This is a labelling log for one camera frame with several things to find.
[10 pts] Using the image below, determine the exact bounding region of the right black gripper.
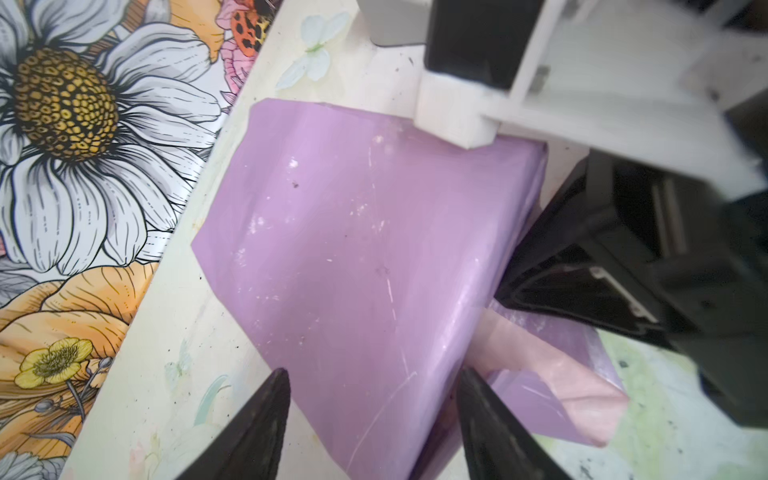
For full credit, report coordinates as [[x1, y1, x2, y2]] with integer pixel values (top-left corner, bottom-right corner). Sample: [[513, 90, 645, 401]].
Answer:
[[495, 153, 767, 428]]

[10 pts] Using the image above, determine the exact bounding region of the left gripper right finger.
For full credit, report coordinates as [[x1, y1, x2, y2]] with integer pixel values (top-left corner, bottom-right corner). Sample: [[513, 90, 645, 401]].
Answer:
[[456, 368, 570, 480]]

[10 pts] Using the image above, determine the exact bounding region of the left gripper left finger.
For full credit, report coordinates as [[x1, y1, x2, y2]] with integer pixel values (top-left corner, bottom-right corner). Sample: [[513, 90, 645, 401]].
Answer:
[[180, 368, 291, 480]]

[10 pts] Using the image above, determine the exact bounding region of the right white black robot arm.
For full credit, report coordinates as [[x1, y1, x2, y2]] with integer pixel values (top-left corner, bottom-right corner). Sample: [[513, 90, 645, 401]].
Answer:
[[414, 1, 767, 428]]

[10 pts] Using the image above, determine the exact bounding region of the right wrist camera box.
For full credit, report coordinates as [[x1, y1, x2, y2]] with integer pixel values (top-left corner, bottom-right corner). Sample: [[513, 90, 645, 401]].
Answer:
[[424, 0, 545, 90]]

